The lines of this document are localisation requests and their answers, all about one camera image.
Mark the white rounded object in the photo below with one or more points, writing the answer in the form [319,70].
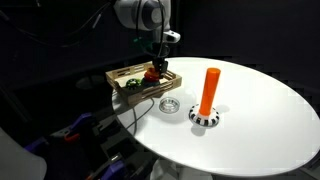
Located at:
[20,160]

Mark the white table pedestal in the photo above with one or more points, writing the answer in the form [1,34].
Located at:
[180,170]

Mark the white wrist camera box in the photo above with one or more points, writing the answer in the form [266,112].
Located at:
[172,36]

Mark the slatted wooden tray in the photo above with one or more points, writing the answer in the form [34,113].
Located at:
[138,95]

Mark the orange peg with striped base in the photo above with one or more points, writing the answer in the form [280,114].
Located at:
[209,96]

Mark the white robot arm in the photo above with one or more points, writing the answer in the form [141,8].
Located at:
[143,15]

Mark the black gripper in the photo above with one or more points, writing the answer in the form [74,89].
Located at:
[160,50]

